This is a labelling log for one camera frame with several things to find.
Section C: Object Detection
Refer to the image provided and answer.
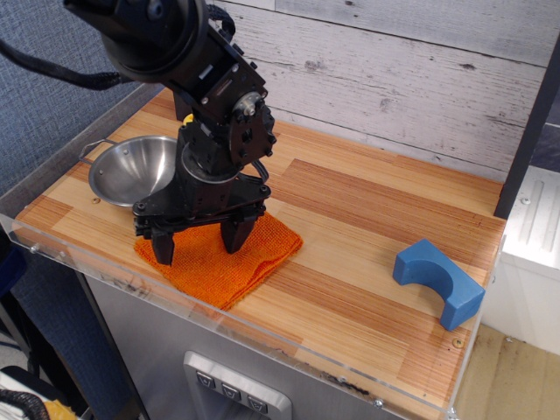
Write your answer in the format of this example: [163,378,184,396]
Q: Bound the stainless steel cabinet front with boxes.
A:
[82,273,412,420]

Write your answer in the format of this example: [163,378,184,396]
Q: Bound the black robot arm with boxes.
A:
[66,1,276,265]

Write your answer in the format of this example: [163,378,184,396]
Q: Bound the stainless steel colander bowl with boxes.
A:
[79,135,177,207]

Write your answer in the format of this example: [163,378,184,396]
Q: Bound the blue arch wooden block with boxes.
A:
[393,239,486,331]

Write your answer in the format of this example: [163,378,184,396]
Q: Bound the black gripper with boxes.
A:
[133,168,270,265]

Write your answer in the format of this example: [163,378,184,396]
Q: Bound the clear acrylic edge guard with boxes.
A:
[1,211,480,419]

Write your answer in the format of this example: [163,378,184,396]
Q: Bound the yellow handled toy knife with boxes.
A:
[182,114,194,126]

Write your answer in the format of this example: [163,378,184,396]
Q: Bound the yellow object bottom left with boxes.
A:
[44,400,80,420]

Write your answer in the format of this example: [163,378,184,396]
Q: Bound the dark right vertical post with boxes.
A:
[493,38,559,220]

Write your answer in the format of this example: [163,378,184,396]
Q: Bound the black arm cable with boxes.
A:
[0,38,132,92]

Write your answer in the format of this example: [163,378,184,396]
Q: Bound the white ribbed appliance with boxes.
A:
[482,166,559,354]

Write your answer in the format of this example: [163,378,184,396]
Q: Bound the silver button control panel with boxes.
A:
[183,351,292,419]

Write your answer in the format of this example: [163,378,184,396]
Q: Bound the orange towel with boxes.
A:
[134,213,304,311]

